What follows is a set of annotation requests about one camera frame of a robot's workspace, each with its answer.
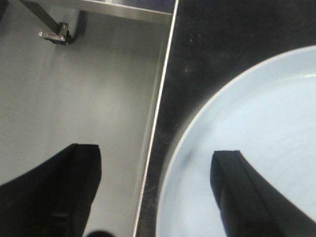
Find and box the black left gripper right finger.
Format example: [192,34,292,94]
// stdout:
[210,151,316,237]

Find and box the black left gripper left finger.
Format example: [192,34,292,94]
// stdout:
[0,144,102,237]

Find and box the light blue plate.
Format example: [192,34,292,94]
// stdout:
[156,46,316,237]

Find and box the metal table leg caster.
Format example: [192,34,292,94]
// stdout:
[17,0,87,45]

